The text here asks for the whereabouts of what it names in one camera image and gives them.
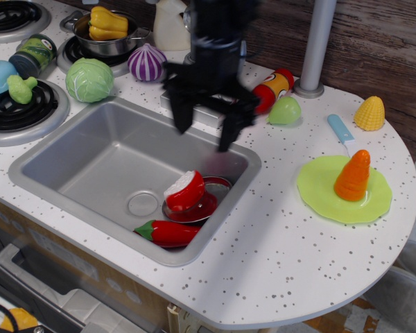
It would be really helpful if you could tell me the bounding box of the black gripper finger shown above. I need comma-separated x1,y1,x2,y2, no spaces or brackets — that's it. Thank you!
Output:
168,92,194,134
218,107,256,152

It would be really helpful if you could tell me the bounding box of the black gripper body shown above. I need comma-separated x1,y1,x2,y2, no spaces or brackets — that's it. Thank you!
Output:
164,36,259,116

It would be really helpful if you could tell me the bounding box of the orange toy carrot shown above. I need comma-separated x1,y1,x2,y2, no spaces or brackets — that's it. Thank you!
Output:
333,150,371,202

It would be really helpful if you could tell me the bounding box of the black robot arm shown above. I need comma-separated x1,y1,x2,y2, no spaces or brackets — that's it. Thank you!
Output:
164,1,259,152

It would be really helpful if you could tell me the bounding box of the lime green plate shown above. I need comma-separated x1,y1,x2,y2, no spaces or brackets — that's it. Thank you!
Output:
297,155,392,224

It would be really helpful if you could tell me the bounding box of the silver toy faucet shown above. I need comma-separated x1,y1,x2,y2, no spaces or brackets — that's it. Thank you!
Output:
159,6,237,129

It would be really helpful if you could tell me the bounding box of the red ketchup bottle toy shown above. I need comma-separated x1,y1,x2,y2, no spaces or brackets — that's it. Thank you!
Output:
252,68,294,114

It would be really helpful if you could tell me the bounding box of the green toy pear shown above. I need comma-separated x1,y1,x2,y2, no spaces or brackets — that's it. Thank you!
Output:
266,96,302,125

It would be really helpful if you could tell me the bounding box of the purple striped toy onion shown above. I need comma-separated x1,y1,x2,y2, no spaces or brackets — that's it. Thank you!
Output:
128,43,167,82

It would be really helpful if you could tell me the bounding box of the cream toy bottle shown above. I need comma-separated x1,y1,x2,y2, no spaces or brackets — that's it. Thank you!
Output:
153,0,191,51

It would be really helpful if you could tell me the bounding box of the red white toy apple half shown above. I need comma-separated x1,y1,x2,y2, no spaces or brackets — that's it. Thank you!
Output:
164,170,205,212

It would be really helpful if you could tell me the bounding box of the grey sink basin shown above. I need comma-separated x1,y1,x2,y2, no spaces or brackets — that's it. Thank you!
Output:
9,97,261,266

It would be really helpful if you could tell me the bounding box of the green toy cabbage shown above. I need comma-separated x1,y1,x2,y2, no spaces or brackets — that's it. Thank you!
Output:
65,58,114,103

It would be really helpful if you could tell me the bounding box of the yellow toy bell pepper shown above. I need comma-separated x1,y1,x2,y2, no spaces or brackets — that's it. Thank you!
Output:
88,6,129,41

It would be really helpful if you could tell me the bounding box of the rear right stove burner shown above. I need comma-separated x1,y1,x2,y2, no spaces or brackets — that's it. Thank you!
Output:
56,37,130,77

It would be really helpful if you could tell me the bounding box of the red toy chili pepper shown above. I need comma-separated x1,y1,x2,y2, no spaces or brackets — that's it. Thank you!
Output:
134,220,201,248

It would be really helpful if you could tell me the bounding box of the small steel pot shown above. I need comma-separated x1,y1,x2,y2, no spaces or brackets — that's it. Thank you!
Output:
60,10,152,58

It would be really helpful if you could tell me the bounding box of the yellow toy corn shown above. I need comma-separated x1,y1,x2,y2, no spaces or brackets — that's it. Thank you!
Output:
354,96,385,131

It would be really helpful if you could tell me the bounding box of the green labelled toy can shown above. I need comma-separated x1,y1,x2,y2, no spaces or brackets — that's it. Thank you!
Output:
8,34,57,78

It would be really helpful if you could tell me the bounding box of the light green toy broccoli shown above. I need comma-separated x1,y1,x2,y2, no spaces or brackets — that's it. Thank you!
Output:
7,75,37,105

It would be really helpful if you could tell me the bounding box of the front black stove burner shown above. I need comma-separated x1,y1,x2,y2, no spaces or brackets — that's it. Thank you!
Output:
0,80,69,147

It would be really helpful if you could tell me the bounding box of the rear left stove burner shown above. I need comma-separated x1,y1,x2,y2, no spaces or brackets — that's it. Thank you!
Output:
0,1,51,44

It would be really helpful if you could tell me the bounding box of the toy oven door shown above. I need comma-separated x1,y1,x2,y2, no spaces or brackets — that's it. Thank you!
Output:
0,239,129,332

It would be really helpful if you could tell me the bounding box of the yellow toy on floor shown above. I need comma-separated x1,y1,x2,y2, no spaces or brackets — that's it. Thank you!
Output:
0,308,39,332

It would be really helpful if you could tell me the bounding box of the blue handled toy knife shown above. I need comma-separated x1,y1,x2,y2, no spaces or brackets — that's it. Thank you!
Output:
327,114,357,157

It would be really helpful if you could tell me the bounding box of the grey vertical post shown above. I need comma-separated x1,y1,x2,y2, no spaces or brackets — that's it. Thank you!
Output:
294,0,337,99

